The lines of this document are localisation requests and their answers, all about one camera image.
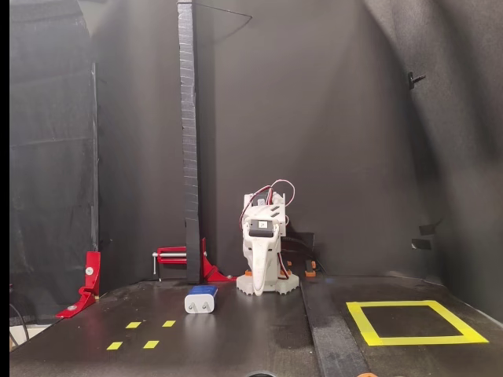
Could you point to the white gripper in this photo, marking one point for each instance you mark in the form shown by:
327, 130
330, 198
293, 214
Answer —
261, 228

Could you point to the blue white charger block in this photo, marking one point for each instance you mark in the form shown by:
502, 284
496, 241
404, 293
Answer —
200, 303

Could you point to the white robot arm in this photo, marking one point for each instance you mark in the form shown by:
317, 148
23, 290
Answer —
271, 212

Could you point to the red screw clamp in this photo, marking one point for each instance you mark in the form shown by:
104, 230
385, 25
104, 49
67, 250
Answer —
169, 251

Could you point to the black flat strip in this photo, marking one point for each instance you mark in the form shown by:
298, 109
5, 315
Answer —
330, 334

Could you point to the small yellow tape marker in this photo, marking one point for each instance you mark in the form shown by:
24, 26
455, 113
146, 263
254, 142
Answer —
133, 324
114, 345
169, 323
151, 344

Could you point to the yellow tape square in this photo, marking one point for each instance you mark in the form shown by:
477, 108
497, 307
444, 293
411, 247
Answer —
393, 304

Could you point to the black tape piece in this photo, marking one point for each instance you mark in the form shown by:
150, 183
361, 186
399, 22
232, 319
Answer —
428, 228
421, 244

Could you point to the black mesh curtain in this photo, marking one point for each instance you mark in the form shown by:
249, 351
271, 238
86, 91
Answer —
51, 118

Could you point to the tall black post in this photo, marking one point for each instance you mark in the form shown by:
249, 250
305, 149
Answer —
190, 157

